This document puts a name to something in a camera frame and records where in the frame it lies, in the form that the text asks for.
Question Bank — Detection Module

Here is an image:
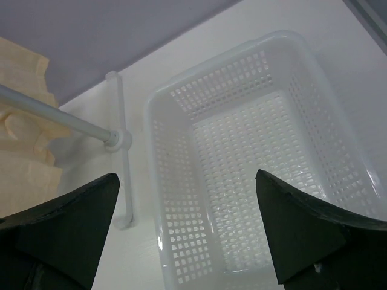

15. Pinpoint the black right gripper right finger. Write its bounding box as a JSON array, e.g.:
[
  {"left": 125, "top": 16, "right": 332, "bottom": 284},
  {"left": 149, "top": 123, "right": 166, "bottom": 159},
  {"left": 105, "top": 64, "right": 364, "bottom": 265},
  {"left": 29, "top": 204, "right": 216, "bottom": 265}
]
[{"left": 256, "top": 170, "right": 386, "bottom": 289}]

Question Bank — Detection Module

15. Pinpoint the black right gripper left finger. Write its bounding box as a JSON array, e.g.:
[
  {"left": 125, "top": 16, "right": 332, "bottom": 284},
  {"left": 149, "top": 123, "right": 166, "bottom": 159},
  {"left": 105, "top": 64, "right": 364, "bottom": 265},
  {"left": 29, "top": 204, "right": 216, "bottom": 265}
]
[{"left": 1, "top": 173, "right": 120, "bottom": 289}]

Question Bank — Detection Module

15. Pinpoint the cream yellow underwear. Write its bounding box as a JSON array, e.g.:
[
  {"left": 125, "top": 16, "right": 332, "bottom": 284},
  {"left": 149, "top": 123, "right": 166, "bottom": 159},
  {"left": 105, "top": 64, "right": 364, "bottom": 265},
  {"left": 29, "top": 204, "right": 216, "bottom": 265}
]
[{"left": 1, "top": 38, "right": 71, "bottom": 217}]

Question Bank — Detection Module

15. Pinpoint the white metal clothes rack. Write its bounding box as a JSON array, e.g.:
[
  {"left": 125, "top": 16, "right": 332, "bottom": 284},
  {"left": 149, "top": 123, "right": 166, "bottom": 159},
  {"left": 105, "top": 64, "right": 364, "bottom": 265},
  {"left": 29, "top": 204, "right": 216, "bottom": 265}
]
[{"left": 1, "top": 71, "right": 134, "bottom": 230}]

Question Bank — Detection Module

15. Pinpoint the white plastic mesh basket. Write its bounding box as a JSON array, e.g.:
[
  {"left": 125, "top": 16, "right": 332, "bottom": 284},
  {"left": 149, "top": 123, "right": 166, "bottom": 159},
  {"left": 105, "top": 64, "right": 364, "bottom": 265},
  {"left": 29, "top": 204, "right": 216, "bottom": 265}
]
[{"left": 144, "top": 31, "right": 386, "bottom": 289}]

